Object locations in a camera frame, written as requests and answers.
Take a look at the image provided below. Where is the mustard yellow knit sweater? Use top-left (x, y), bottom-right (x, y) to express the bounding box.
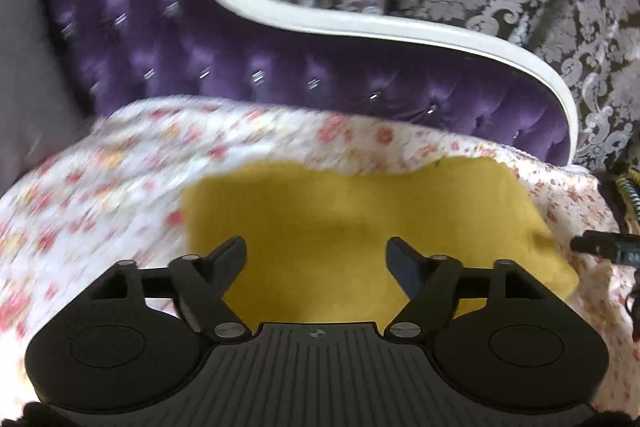
top-left (181, 157), bottom-right (578, 329)

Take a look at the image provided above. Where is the black yellow patterned cloth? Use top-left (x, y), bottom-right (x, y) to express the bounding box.
top-left (606, 164), bottom-right (639, 234)

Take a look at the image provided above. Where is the floral quilted bedspread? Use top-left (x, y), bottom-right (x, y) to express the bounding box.
top-left (1, 98), bottom-right (639, 418)

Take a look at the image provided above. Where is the grey satin pillow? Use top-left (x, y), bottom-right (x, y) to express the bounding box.
top-left (1, 0), bottom-right (91, 192)

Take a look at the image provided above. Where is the purple tufted white-framed headboard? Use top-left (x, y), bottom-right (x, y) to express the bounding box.
top-left (47, 0), bottom-right (578, 166)

